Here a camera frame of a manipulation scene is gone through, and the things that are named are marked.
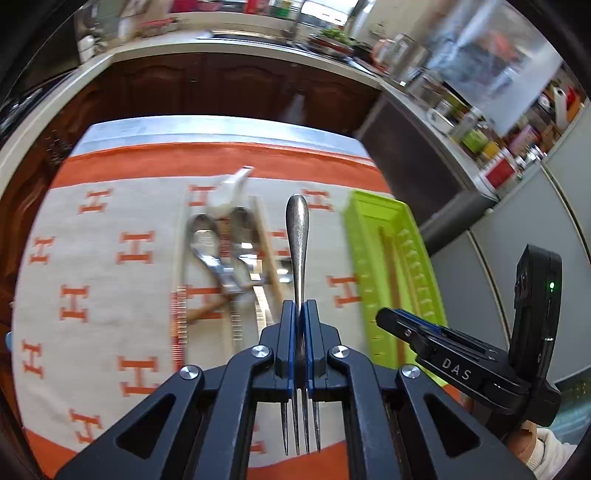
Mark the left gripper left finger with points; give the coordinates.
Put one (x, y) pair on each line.
(276, 381)

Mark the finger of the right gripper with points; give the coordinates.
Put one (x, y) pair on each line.
(406, 326)

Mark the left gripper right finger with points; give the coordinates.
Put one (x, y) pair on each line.
(321, 380)

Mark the dark brown wooden chopstick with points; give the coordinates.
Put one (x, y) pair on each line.
(390, 264)

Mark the wooden handled utensil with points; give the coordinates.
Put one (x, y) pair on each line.
(212, 299)

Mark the large steel spoon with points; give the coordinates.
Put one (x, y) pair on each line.
(245, 242)

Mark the steel spoon wide handle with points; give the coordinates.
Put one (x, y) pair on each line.
(204, 240)

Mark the steel fork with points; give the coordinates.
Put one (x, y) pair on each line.
(306, 413)

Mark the white ceramic soup spoon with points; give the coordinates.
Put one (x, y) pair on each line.
(225, 195)

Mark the light wooden chopstick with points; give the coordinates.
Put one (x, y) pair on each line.
(269, 259)

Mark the chopstick with striped end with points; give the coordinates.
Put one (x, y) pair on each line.
(177, 296)

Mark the person's hand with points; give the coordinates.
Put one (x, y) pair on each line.
(540, 450)

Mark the lime green plastic tray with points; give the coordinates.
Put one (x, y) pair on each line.
(419, 291)

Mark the orange white H blanket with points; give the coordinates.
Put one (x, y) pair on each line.
(91, 314)

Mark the grey oven appliance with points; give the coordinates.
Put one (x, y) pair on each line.
(424, 170)

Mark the red labelled white container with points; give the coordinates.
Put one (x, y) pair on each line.
(498, 172)

